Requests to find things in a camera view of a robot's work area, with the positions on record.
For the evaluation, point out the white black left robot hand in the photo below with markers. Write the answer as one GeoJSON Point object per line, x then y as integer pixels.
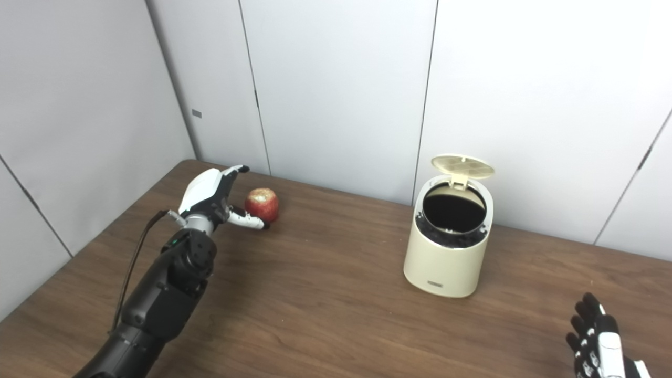
{"type": "Point", "coordinates": [202, 191]}

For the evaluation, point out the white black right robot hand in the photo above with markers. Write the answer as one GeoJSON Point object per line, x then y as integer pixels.
{"type": "Point", "coordinates": [604, 352]}

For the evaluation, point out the red apple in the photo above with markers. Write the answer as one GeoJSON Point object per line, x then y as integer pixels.
{"type": "Point", "coordinates": [262, 206]}

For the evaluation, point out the cream round bin lid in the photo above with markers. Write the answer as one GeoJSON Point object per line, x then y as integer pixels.
{"type": "Point", "coordinates": [464, 165]}

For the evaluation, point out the cream-colored desktop bin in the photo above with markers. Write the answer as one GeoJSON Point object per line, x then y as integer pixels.
{"type": "Point", "coordinates": [446, 268]}

